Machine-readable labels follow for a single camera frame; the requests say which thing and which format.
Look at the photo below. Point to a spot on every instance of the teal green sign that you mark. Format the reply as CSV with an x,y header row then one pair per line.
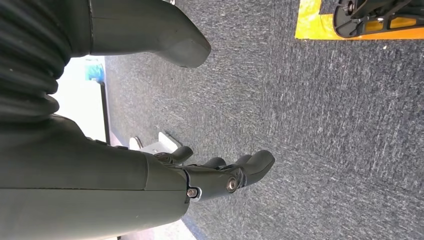
x,y
95,71

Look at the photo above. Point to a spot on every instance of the yellow floor tape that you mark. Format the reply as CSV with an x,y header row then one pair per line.
x,y
311,23

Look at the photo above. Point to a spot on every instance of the grey kiosk stand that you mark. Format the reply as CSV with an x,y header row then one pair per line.
x,y
162,144

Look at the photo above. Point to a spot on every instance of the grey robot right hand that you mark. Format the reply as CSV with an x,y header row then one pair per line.
x,y
82,185

